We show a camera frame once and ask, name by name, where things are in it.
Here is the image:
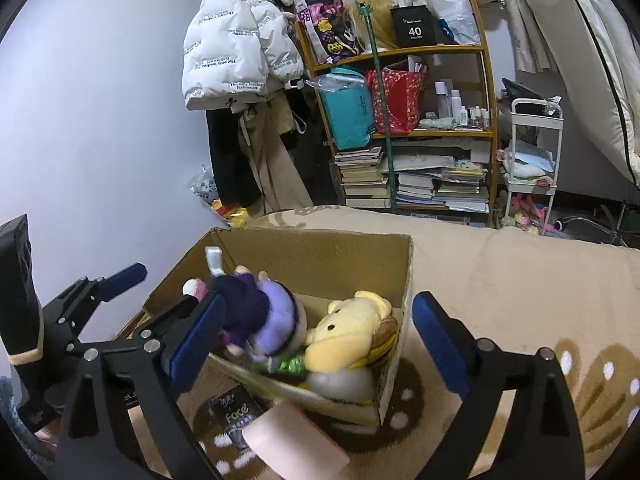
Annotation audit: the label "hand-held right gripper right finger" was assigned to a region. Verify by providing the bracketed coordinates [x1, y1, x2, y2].
[411, 290, 586, 480]

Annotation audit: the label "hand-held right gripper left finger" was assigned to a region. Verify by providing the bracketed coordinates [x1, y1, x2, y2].
[52, 290, 228, 480]

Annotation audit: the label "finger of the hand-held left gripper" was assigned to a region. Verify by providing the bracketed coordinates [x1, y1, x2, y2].
[42, 261, 149, 356]
[117, 294, 206, 348]

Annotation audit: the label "brown yellow striped plush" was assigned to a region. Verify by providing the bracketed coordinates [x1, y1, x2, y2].
[357, 317, 401, 363]

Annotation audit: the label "purple plush toy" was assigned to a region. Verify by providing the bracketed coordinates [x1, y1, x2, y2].
[182, 265, 308, 363]

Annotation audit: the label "green tissue packet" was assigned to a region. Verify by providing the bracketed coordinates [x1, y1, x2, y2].
[262, 352, 307, 376]

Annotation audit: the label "yellow bear plush toy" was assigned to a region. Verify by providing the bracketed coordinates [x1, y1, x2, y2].
[304, 290, 393, 373]

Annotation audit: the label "pale pink soft pack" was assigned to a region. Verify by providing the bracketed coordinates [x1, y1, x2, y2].
[245, 400, 351, 480]

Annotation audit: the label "cardboard box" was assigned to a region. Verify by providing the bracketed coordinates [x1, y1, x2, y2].
[115, 227, 416, 428]

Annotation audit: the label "pink soft toys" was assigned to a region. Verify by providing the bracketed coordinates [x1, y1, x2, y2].
[510, 192, 551, 233]

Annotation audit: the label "black printed packet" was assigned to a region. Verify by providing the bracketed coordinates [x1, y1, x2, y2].
[207, 385, 266, 451]

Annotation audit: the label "beige butterfly printed blanket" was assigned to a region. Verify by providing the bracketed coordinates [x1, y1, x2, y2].
[127, 205, 640, 480]

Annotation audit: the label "plastic bag of toys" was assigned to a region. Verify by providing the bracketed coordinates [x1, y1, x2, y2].
[190, 165, 251, 228]

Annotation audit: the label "black coat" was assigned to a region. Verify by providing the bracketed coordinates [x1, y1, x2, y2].
[205, 107, 263, 208]

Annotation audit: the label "beige trousers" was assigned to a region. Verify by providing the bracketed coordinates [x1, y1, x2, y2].
[237, 92, 313, 213]

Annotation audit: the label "stack of books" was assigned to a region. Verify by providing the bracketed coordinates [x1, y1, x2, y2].
[334, 142, 491, 216]

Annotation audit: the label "blue white folded cloth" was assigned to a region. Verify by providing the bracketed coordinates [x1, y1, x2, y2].
[500, 140, 557, 181]

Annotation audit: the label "dark hanging clothes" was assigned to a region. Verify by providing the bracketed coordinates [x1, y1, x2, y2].
[280, 80, 346, 206]

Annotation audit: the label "green pole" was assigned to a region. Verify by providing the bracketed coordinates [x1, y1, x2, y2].
[356, 1, 401, 213]

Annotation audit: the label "teal bag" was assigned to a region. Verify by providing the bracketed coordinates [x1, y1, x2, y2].
[320, 77, 378, 151]

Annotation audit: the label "group of cosmetic bottles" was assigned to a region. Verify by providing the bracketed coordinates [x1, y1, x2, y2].
[432, 77, 491, 128]

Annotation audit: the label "white trolley cart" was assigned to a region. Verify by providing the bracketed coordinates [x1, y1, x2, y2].
[497, 97, 563, 233]

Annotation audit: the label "red patterned bag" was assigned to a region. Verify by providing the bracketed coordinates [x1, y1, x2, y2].
[365, 67, 428, 135]

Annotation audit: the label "white puffer jacket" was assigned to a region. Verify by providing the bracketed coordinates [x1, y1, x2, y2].
[181, 0, 306, 111]

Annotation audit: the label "black flat object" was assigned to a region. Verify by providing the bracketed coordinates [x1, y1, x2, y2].
[501, 77, 561, 116]

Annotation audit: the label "clear plastic bag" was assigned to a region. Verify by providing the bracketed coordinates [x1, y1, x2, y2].
[306, 72, 368, 93]

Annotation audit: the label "wooden shelf unit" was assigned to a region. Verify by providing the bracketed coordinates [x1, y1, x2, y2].
[295, 0, 501, 228]

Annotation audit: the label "black box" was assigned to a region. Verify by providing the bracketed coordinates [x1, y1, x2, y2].
[390, 5, 436, 47]

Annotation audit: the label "black pink printed bag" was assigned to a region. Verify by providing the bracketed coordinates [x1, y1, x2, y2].
[296, 0, 363, 66]

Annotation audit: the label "white mattress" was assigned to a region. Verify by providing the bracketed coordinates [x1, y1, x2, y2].
[510, 0, 640, 188]

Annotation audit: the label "brown furry item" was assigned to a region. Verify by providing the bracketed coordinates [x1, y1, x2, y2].
[342, 0, 401, 51]

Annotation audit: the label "white plastic bag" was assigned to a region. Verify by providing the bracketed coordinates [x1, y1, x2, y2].
[417, 0, 481, 46]

